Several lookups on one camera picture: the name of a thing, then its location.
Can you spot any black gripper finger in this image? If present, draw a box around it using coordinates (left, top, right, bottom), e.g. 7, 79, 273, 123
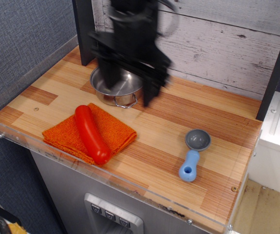
143, 75, 162, 107
98, 58, 122, 89

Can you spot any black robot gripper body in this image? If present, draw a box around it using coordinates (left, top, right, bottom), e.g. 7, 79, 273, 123
90, 14, 171, 87

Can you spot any blue grey toy scoop spoon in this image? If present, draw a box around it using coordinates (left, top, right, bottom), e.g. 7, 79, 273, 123
179, 129, 211, 182

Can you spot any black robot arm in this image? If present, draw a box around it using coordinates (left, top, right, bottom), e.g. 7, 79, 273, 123
90, 0, 171, 107

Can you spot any orange knitted towel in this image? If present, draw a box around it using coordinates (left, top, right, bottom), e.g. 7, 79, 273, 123
42, 103, 137, 165

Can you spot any stainless steel pot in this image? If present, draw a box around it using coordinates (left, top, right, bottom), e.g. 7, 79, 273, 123
90, 67, 142, 109

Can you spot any red toy sausage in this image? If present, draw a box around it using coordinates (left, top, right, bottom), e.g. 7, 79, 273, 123
75, 105, 111, 165

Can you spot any grey toy fridge cabinet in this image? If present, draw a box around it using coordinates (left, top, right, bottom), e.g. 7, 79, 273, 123
31, 152, 205, 234

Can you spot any clear acrylic table guard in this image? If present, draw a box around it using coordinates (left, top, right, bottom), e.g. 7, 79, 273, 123
0, 36, 261, 234

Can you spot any silver dispenser button panel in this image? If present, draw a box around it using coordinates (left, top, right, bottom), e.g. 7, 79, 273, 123
84, 193, 144, 234

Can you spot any white side cabinet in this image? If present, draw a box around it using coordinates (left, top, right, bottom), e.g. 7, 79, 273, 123
247, 92, 280, 193

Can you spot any yellow black object bottom left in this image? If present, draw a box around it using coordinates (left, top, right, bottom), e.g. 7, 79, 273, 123
0, 214, 27, 234

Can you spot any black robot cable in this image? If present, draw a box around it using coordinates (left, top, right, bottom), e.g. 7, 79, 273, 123
154, 0, 181, 37

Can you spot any dark grey left post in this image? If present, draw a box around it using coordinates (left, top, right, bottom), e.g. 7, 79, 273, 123
72, 0, 96, 66

